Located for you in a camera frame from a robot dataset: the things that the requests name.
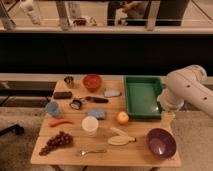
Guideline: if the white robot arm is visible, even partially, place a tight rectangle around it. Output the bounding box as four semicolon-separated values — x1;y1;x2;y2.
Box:
158;65;213;119

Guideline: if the red bowl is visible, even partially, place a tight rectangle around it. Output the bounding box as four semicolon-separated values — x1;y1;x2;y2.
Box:
83;74;102;92

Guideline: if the purple bowl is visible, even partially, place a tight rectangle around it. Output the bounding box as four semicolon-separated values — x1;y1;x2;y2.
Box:
146;128;177;159

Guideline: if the grey blue cloth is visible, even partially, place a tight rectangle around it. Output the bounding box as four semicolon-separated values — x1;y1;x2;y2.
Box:
104;89;121;98

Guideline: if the blue sponge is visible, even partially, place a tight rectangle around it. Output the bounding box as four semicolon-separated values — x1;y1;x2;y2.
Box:
87;109;106;120

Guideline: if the orange apple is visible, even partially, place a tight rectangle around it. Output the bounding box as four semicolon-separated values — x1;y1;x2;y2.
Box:
116;111;129;125

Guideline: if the green plastic tray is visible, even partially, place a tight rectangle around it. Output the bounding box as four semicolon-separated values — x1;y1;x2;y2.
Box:
124;76;163;119

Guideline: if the small metal cup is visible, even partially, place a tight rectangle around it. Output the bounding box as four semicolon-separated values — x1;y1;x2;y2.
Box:
64;76;74;88

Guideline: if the white plastic cup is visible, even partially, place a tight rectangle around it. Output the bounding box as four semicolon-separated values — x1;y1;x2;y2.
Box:
81;116;99;137

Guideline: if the wooden table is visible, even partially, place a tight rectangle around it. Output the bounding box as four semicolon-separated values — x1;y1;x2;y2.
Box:
30;78;182;168

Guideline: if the dark brown rectangular block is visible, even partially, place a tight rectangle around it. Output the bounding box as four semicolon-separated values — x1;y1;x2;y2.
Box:
53;91;72;99

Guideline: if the yellow banana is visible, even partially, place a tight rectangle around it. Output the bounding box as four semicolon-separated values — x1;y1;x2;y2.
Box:
108;127;136;146

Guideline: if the blue plastic cup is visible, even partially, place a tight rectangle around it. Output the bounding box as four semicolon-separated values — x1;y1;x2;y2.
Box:
45;102;60;117

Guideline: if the orange carrot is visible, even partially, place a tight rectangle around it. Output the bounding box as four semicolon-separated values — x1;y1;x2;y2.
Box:
48;119;73;127

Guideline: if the purple grape bunch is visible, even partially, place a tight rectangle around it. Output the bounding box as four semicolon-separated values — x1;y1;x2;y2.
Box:
39;131;73;156

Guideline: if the person in background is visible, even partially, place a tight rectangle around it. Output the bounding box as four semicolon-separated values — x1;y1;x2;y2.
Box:
107;0;189;26

